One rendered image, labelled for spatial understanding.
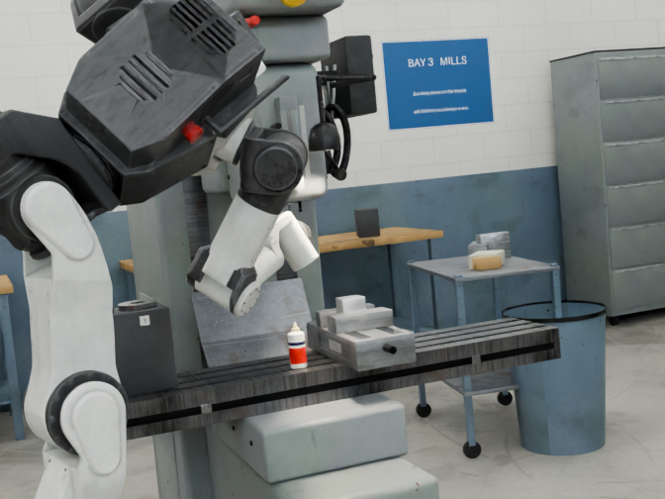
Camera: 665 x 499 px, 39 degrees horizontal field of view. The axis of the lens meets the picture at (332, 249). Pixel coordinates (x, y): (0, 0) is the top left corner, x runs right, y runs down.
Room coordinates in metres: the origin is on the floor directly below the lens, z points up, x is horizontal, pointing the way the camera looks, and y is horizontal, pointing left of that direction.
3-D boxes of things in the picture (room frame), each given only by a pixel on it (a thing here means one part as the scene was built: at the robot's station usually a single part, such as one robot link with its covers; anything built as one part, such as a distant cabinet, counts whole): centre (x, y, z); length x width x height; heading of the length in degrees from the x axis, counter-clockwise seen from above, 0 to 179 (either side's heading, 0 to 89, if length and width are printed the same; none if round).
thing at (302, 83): (2.29, 0.12, 1.47); 0.21 x 0.19 x 0.32; 111
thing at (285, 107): (2.19, 0.08, 1.45); 0.04 x 0.04 x 0.21; 21
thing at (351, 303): (2.34, -0.03, 1.03); 0.06 x 0.05 x 0.06; 110
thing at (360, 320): (2.29, -0.05, 1.01); 0.15 x 0.06 x 0.04; 110
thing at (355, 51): (2.69, -0.09, 1.62); 0.20 x 0.09 x 0.21; 21
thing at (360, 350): (2.32, -0.04, 0.97); 0.35 x 0.15 x 0.11; 20
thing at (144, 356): (2.15, 0.50, 1.02); 0.22 x 0.12 x 0.20; 113
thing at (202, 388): (2.31, 0.06, 0.88); 1.24 x 0.23 x 0.08; 111
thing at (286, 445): (2.29, 0.12, 0.78); 0.50 x 0.35 x 0.12; 21
